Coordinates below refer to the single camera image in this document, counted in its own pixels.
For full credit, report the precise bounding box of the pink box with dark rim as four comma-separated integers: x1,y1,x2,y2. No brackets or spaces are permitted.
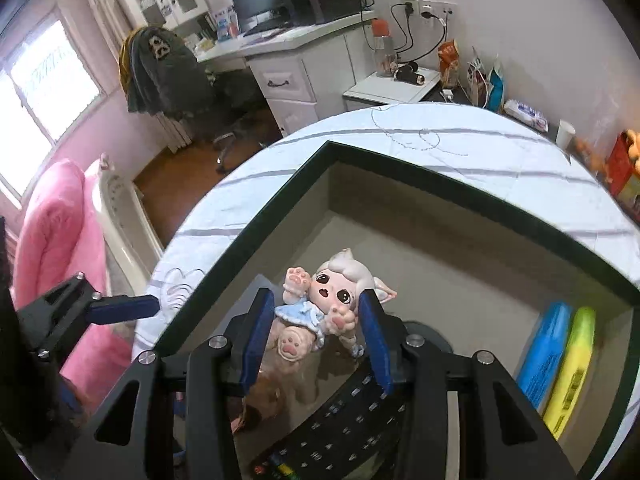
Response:
150,140,640,480

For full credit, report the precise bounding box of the black remote control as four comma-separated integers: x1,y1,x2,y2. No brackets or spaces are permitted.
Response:
250,321,453,480

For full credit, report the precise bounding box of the white wall outlet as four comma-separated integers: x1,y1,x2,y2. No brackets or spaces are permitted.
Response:
398,0,458,20

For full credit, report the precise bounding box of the white desk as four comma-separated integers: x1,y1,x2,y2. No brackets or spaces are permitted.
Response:
195,10,378,138

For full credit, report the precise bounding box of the white bed footboard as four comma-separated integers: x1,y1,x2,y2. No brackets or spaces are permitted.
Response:
92,157,166,291

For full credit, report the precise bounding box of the orange octopus plush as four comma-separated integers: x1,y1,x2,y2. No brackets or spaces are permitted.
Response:
625,129,640,176

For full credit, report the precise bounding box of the yellow highlighter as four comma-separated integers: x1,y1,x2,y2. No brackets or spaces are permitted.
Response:
542,306,597,442

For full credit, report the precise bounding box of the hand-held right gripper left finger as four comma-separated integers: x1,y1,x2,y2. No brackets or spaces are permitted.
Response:
65,287,276,480

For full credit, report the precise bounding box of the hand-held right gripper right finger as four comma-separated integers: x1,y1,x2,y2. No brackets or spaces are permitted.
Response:
356,289,576,480

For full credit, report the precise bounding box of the blue tube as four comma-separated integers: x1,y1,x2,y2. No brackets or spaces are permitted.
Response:
515,301,573,411

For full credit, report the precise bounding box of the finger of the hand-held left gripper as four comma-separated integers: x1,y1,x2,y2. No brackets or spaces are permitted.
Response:
15,272,161,361

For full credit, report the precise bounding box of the wet wipes pack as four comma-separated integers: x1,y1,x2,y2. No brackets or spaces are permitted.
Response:
502,99,550,133

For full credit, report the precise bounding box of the black cylindrical device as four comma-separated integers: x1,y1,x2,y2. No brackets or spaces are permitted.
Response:
394,61,427,85

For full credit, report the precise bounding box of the orange snack bag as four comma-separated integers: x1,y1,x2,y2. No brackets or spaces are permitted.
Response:
437,40,461,88

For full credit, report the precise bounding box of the window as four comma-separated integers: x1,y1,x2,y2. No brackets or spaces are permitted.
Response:
0,7,108,201

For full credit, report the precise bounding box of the pile of small oranges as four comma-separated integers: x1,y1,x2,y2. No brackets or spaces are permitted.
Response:
575,136,608,171

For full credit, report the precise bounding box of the black keyboard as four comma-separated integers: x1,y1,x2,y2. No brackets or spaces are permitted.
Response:
243,17,291,37

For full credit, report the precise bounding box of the white radiator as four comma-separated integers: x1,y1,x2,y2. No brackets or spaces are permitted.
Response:
157,110,196,153

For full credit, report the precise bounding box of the white snack bag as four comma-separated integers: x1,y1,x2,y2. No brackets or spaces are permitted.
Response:
466,47,493,108

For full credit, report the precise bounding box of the blue and white box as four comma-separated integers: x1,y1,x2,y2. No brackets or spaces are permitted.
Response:
215,5,240,42

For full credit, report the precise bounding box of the red printed box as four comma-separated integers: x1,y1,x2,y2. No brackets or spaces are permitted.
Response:
606,132,640,208

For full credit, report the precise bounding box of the clear bottle with orange cap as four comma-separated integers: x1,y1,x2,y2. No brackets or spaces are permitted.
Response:
371,19,397,78

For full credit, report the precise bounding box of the black power cable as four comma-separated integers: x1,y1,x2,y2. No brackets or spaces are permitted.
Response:
390,4,448,53

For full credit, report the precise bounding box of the pink doll figurine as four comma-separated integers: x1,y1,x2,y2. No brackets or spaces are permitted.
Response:
272,249,399,363

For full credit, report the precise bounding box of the pink fluffy blanket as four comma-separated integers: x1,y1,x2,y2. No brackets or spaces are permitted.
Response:
12,157,133,401

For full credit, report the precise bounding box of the blue snack bag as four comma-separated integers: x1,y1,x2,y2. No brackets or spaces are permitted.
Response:
487,55,507,113

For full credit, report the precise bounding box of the black office chair with jacket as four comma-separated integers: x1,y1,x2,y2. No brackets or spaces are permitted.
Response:
119,25,216,116

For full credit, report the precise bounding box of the white paper cup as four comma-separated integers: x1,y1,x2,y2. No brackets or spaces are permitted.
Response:
556,120,577,150

